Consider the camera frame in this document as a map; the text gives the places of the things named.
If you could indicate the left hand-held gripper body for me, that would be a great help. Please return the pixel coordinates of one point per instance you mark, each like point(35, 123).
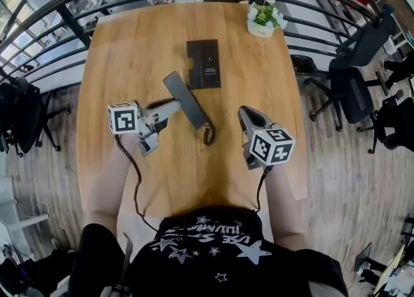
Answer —
point(123, 119)

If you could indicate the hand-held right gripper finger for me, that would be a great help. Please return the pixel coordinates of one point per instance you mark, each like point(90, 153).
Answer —
point(245, 122)
point(257, 118)

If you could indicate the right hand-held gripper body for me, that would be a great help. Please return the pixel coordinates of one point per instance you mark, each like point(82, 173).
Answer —
point(273, 147)

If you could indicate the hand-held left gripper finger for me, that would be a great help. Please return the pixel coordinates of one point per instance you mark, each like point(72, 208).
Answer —
point(160, 103)
point(168, 111)

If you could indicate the black telephone handset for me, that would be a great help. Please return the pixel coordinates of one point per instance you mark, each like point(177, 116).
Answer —
point(186, 98)

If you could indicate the person's right forearm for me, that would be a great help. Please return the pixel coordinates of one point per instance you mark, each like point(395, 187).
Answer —
point(284, 211)

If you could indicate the person's left forearm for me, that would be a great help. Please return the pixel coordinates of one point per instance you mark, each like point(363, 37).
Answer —
point(106, 189)

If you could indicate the black telephone base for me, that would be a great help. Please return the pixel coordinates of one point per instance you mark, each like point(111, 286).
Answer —
point(208, 62)

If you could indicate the black waste bin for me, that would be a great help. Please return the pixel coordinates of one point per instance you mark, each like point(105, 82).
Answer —
point(304, 66)

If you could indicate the white potted flower plant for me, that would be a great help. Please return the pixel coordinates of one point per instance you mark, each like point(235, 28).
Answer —
point(263, 19)

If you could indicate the black office chair with jacket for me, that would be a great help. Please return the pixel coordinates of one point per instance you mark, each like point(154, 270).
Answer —
point(355, 88)

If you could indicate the black star print t-shirt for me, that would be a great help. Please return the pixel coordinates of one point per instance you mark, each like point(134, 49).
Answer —
point(226, 257)

